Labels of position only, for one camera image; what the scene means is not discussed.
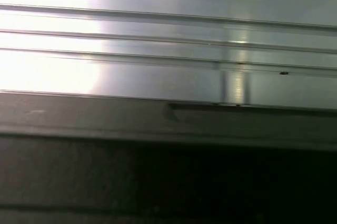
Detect black open PC case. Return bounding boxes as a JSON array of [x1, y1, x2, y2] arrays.
[[0, 89, 337, 224]]

